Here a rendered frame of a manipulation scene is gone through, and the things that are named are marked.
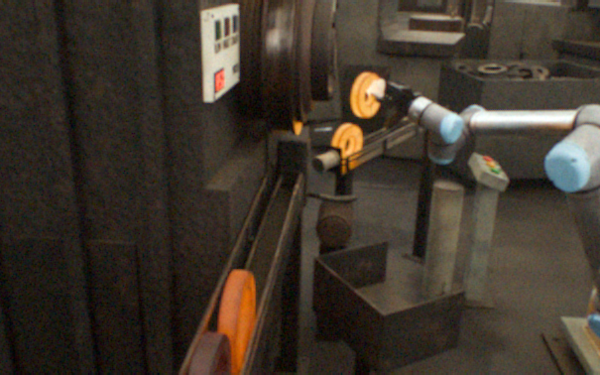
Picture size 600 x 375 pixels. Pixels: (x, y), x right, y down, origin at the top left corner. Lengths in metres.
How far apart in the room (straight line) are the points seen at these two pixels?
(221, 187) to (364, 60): 3.16
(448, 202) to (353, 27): 2.22
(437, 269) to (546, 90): 1.71
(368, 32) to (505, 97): 1.13
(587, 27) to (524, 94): 1.81
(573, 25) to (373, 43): 1.84
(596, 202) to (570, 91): 2.32
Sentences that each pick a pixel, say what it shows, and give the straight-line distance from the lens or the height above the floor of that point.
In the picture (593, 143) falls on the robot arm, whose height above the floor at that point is 0.94.
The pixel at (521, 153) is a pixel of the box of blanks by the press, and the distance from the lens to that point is 3.92.
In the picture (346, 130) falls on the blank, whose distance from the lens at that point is 2.18.
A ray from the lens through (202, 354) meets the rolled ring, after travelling 0.92.
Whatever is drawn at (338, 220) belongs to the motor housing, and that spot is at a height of 0.51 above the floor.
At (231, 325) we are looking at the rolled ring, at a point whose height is 0.75.
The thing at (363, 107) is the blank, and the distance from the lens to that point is 2.11.
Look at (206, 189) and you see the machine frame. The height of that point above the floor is 0.87.
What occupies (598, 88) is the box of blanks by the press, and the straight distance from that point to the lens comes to 4.07.
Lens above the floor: 1.32
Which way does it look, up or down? 20 degrees down
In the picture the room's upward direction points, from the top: 2 degrees clockwise
